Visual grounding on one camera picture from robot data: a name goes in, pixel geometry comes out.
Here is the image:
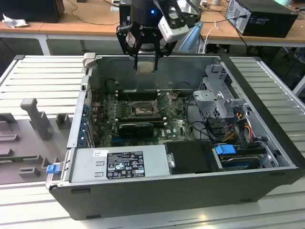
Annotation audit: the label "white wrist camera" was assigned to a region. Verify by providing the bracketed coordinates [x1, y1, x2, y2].
[158, 6, 189, 44]

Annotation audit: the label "blue disk carrier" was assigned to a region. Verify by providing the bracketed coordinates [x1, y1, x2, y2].
[214, 144, 266, 170]

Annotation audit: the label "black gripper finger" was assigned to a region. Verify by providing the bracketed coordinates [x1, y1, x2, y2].
[153, 40, 178, 72]
[116, 24, 142, 73]

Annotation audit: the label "large black box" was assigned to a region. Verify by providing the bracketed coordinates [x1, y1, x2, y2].
[0, 0, 65, 24]

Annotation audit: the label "CPU socket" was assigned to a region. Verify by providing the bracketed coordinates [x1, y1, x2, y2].
[130, 99, 161, 118]

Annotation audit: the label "RAM slot black latches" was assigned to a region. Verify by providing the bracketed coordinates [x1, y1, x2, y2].
[116, 97, 160, 101]
[115, 118, 166, 121]
[115, 123, 166, 126]

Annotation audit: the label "white cable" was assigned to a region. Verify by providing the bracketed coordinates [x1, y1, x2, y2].
[203, 20, 221, 54]

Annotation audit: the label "crumpled white paper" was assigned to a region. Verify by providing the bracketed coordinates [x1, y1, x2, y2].
[1, 13, 29, 29]

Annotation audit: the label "grey parts rack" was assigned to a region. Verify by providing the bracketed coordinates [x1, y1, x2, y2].
[0, 97, 74, 186]

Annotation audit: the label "black wire brown plug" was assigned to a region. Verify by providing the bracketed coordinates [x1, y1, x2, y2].
[170, 82, 194, 100]

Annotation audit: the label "black computer tower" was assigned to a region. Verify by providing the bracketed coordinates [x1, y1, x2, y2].
[225, 0, 299, 39]

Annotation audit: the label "RAM slot white latches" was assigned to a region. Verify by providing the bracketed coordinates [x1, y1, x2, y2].
[115, 120, 166, 124]
[115, 115, 166, 119]
[116, 94, 160, 98]

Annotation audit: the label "green motherboard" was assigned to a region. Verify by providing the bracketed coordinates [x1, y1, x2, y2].
[89, 92, 208, 147]

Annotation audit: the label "grey plastic case latch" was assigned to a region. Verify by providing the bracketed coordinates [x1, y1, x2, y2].
[82, 52, 96, 70]

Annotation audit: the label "grey power supply unit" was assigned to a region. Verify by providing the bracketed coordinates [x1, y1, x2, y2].
[59, 144, 173, 186]

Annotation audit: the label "grey metal drive cage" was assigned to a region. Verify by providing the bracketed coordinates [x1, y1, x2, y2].
[192, 63, 250, 120]

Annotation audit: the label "blue plastic case latch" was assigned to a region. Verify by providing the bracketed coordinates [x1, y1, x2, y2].
[46, 164, 59, 175]

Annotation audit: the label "metal locking lever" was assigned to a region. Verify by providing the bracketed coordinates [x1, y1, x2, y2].
[125, 91, 135, 112]

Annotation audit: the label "black plastic shroud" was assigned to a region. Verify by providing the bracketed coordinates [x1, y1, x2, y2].
[164, 140, 226, 175]

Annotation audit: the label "silver hard disk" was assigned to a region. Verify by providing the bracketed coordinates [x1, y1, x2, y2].
[220, 155, 262, 171]

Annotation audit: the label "green RAM stick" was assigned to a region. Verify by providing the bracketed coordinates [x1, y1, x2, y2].
[0, 155, 40, 165]

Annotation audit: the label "red black wire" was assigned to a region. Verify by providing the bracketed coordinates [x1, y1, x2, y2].
[86, 87, 102, 107]

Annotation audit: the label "silver CPU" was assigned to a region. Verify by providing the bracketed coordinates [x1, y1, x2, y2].
[137, 61, 155, 73]

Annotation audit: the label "yellow red wire bundle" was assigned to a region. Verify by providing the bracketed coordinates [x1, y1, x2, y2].
[223, 119, 254, 144]

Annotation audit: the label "black PC case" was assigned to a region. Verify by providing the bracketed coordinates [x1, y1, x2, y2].
[45, 52, 305, 221]

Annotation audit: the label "small black box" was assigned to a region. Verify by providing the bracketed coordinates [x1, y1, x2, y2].
[119, 3, 132, 27]

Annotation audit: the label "black graphics card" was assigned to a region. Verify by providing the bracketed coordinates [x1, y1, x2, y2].
[118, 123, 154, 138]

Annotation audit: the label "wooden desk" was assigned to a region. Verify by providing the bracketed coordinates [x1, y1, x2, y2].
[0, 0, 208, 57]
[200, 0, 305, 48]

